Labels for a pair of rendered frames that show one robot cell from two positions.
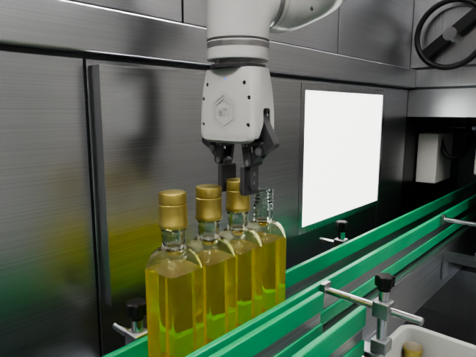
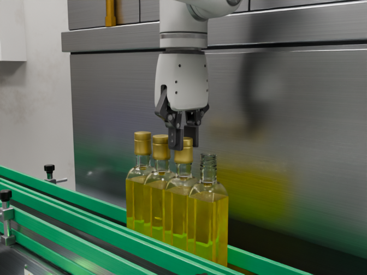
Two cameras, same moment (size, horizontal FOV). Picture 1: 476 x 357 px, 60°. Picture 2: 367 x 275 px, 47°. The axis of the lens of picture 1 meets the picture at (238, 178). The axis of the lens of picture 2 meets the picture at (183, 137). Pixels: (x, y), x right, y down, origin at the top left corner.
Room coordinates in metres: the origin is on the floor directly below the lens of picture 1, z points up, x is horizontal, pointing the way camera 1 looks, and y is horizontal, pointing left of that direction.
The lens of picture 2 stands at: (0.58, -0.76, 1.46)
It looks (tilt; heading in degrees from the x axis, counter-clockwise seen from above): 10 degrees down; 90
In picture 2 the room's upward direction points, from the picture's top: straight up
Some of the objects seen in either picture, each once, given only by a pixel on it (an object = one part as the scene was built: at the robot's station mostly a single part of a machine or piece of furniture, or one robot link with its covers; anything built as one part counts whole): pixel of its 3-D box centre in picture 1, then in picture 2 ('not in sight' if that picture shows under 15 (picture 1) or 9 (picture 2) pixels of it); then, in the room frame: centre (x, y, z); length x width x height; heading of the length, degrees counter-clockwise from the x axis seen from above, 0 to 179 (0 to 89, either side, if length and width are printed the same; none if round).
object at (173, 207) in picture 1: (173, 209); (142, 143); (0.49, 0.08, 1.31); 0.04 x 0.04 x 0.04
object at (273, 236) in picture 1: (262, 285); (207, 237); (0.62, -0.04, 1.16); 0.06 x 0.06 x 0.21; 48
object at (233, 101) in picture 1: (238, 100); (183, 78); (0.58, 0.00, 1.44); 0.10 x 0.07 x 0.11; 48
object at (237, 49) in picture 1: (236, 54); (184, 42); (0.58, 0.00, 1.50); 0.09 x 0.08 x 0.03; 48
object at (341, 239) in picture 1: (332, 247); not in sight; (0.93, -0.22, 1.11); 0.07 x 0.04 x 0.13; 47
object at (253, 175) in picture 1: (256, 171); (171, 132); (0.55, -0.02, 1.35); 0.03 x 0.03 x 0.07; 48
